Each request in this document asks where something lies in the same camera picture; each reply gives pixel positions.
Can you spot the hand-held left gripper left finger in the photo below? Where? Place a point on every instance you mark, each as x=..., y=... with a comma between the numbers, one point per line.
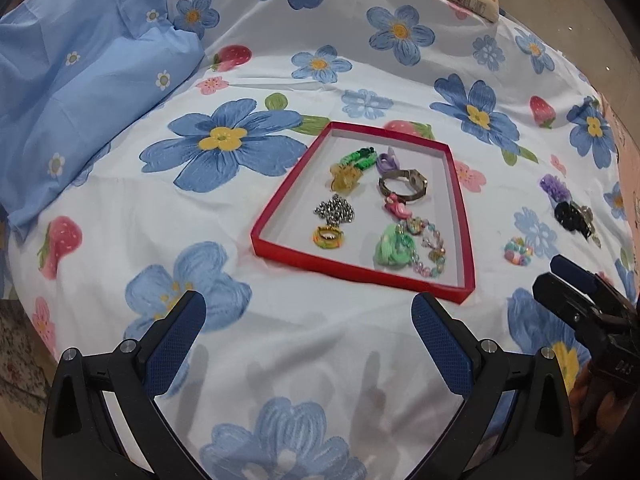
x=175, y=340

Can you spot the light blue pillow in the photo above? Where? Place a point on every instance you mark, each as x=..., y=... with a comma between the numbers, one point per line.
x=75, y=85

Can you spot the light green scrunchie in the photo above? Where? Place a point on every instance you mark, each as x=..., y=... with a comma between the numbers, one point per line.
x=390, y=250

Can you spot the white floral bedsheet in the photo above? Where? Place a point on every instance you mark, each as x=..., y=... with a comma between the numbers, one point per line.
x=300, y=320

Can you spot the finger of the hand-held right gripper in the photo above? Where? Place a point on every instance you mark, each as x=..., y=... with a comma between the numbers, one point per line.
x=575, y=272
x=560, y=295

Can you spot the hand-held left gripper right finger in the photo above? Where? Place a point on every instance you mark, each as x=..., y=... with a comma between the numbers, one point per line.
x=445, y=340

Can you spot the red-rimmed white tray box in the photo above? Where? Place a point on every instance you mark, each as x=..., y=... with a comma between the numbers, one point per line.
x=300, y=220

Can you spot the black hair clip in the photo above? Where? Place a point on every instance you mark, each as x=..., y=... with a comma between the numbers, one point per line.
x=567, y=215

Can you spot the purple flower hair accessory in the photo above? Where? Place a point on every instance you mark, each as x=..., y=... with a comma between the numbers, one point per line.
x=554, y=186

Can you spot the pink hair clip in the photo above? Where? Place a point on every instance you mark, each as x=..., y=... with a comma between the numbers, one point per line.
x=397, y=207

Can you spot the patterned floor rug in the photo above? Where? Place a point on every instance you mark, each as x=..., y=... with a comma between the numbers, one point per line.
x=20, y=350

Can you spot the purple snap hair clip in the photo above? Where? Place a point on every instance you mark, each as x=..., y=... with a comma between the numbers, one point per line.
x=385, y=164

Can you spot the translucent yellow claw hair clip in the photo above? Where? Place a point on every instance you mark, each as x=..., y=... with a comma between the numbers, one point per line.
x=345, y=177

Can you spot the person's right hand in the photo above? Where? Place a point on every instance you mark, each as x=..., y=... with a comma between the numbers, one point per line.
x=581, y=390

